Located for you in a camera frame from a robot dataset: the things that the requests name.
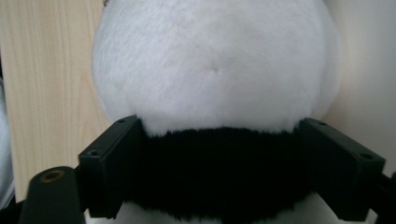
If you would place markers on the panda plush toy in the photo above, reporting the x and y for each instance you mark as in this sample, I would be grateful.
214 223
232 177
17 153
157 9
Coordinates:
218 62

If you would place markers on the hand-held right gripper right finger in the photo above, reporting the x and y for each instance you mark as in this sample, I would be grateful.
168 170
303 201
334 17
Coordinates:
342 174

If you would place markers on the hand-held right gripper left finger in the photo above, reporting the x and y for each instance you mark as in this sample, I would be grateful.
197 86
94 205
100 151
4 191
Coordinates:
109 168

